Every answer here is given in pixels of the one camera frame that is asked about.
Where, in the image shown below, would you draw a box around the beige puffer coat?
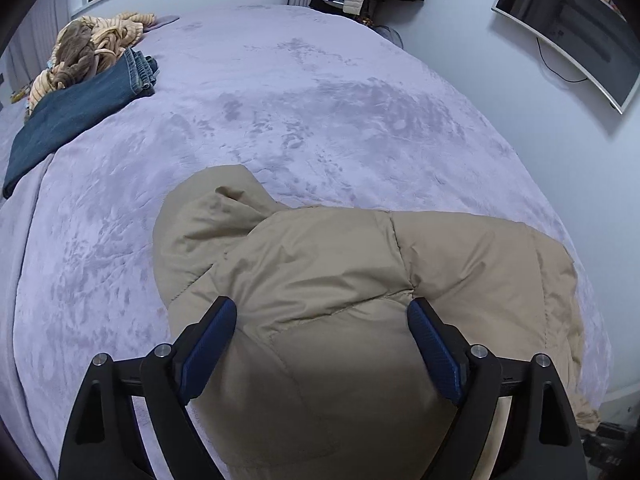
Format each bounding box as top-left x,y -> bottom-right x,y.
152,164 -> 601,480

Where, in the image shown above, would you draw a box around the white curtain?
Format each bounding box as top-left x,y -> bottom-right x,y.
0,0 -> 81,93

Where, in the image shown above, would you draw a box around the brown fuzzy garment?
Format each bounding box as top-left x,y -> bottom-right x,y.
50,21 -> 101,88

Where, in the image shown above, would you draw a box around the blue jeans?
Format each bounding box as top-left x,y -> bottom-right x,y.
2,47 -> 160,200

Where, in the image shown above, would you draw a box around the dark object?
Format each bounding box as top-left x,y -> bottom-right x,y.
582,420 -> 640,480

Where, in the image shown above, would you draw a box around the beige striped garment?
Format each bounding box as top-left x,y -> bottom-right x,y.
25,11 -> 158,113

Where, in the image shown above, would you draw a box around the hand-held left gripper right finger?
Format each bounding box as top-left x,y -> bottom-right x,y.
406,297 -> 588,480

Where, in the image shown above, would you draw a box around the wall television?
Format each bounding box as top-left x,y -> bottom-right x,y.
491,0 -> 640,115

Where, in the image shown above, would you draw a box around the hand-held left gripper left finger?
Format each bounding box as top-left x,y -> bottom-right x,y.
57,296 -> 238,480

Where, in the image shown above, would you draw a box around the bed with lavender blanket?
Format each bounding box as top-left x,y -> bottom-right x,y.
0,4 -> 613,480

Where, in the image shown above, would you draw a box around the black television cable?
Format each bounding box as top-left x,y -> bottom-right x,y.
536,35 -> 591,83

